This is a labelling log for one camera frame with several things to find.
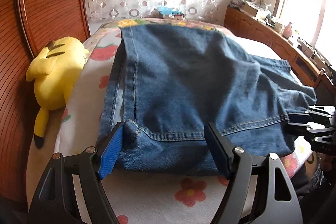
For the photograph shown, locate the blue denim pants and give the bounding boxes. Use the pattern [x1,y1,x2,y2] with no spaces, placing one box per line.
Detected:
[98,24,317,176]

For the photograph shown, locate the long wooden side cabinet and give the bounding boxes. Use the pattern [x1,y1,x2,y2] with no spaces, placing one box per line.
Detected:
[224,6,335,91]

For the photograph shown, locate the white floral towel blanket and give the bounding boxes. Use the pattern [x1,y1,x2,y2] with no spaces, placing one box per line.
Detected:
[55,28,311,223]

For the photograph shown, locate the pink bottle on cabinet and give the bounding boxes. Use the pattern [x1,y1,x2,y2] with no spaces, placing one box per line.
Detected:
[282,22,293,39]

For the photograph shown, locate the yellow Pikachu plush toy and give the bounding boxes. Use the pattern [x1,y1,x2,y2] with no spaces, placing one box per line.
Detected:
[26,36,89,149]

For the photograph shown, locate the cardboard box on cabinet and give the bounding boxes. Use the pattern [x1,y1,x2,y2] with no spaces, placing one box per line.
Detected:
[243,2,270,20]

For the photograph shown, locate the brown wooden wardrobe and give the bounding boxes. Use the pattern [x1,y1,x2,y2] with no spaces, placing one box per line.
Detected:
[1,0,89,205]

